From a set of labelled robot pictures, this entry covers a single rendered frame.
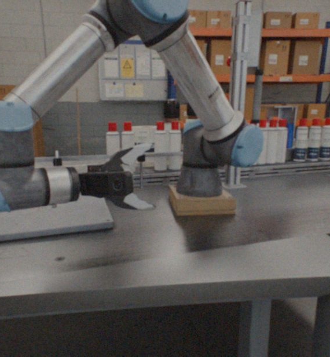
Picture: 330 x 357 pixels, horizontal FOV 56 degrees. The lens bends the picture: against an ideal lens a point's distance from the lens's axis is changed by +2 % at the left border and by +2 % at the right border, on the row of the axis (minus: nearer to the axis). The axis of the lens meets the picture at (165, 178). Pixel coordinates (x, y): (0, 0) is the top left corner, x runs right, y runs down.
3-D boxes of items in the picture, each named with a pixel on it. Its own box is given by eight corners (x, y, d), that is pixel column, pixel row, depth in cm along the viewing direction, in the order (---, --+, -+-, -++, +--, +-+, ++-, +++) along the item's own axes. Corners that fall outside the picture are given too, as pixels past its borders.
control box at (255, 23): (258, 71, 130) (262, 21, 126) (257, 66, 115) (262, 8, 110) (233, 72, 133) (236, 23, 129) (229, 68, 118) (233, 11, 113)
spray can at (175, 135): (178, 168, 136) (178, 120, 132) (182, 170, 132) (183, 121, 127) (167, 168, 135) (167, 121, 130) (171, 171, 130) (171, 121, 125)
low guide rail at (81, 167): (250, 159, 149) (251, 155, 148) (252, 160, 148) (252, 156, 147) (2, 174, 117) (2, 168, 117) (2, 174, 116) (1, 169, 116)
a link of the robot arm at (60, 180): (48, 167, 56) (52, 211, 57) (73, 166, 59) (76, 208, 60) (38, 167, 62) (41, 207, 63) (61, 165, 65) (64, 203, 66)
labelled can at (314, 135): (311, 159, 158) (316, 117, 153) (319, 161, 153) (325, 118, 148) (303, 160, 156) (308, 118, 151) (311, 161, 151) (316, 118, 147)
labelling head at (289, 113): (278, 156, 167) (283, 106, 161) (296, 159, 155) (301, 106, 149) (256, 157, 163) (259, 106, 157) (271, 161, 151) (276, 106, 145)
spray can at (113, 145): (119, 171, 129) (117, 121, 124) (121, 174, 124) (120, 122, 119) (106, 172, 127) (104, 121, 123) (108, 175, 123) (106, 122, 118)
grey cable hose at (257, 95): (256, 123, 131) (260, 70, 126) (261, 123, 128) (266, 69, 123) (249, 123, 130) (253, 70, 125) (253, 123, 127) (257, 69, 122)
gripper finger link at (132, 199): (145, 204, 77) (116, 186, 72) (158, 207, 72) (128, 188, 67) (139, 215, 76) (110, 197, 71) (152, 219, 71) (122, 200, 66)
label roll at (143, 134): (129, 153, 178) (128, 128, 175) (133, 148, 198) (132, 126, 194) (164, 153, 178) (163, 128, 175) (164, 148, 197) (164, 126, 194)
